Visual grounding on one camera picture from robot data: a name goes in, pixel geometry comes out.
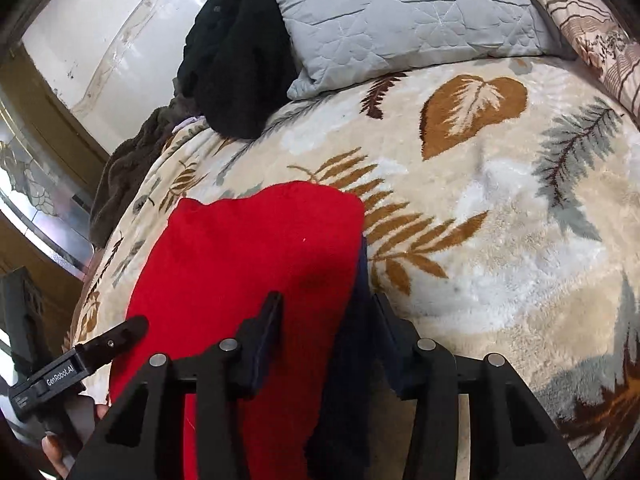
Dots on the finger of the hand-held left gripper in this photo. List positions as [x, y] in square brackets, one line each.
[112, 342]

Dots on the lilac cloth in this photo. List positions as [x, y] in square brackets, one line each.
[189, 122]

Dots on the grey quilted pillow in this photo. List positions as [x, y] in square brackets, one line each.
[410, 15]

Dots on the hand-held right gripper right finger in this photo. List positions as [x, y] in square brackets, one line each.
[395, 345]

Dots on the brown fleece blanket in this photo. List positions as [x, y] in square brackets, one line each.
[125, 175]

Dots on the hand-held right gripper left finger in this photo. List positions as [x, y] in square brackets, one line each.
[265, 345]

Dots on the beige striped floral pillow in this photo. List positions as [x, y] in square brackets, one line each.
[595, 35]

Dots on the person's left hand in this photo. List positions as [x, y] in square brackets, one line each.
[55, 452]

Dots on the wooden door frame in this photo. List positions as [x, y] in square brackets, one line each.
[55, 105]

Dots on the decorative glass door panel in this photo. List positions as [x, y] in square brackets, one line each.
[35, 185]

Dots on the leaf print fleece blanket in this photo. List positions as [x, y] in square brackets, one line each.
[500, 240]

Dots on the red and blue knit sweater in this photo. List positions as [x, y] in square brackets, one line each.
[235, 270]

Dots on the black garment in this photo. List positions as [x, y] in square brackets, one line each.
[235, 60]

